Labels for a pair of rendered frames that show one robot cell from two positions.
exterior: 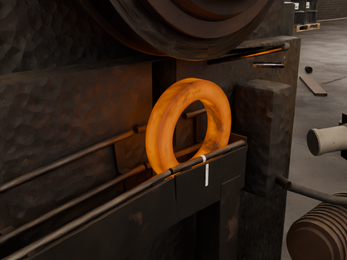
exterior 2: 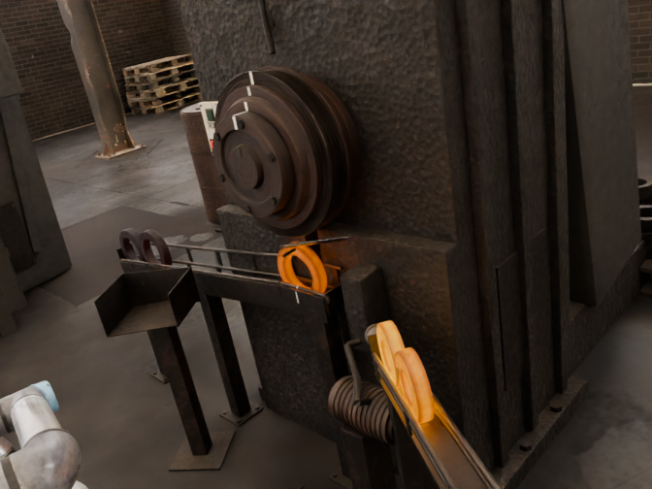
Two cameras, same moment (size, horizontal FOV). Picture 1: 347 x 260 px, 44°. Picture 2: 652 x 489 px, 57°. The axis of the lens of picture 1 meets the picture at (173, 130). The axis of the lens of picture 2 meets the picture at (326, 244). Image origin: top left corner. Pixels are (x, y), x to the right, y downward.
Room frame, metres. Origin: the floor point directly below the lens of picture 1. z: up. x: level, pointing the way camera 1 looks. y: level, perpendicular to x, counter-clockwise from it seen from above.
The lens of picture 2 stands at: (0.88, -1.68, 1.50)
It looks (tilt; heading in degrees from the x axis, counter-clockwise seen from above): 22 degrees down; 93
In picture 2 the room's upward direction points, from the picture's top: 11 degrees counter-clockwise
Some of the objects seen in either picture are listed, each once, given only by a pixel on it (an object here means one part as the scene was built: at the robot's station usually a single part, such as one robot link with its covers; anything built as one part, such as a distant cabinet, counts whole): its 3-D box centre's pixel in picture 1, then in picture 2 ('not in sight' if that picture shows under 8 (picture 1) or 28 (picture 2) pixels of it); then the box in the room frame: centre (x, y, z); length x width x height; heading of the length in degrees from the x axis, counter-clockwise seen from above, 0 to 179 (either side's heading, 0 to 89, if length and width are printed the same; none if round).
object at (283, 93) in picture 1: (258, 137); (367, 308); (0.88, -0.19, 0.68); 0.11 x 0.08 x 0.24; 45
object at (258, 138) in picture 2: not in sight; (250, 165); (0.64, -0.10, 1.12); 0.28 x 0.06 x 0.28; 135
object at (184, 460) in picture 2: not in sight; (173, 373); (0.16, 0.15, 0.36); 0.26 x 0.20 x 0.72; 170
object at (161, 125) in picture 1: (191, 132); (301, 272); (0.70, -0.03, 0.75); 0.18 x 0.03 x 0.18; 135
